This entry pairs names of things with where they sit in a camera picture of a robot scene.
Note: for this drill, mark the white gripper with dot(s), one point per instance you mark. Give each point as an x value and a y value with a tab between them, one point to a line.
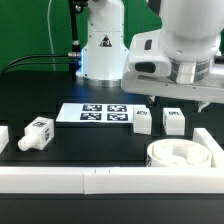
149	71

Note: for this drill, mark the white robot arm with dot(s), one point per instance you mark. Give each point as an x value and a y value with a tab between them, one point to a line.
179	60

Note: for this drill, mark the white front fence bar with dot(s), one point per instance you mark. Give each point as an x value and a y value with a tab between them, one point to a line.
110	180

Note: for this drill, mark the white marker sheet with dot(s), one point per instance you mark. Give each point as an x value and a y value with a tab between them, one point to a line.
97	112

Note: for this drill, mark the white left fence bar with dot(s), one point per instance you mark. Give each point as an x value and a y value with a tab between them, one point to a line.
4	137

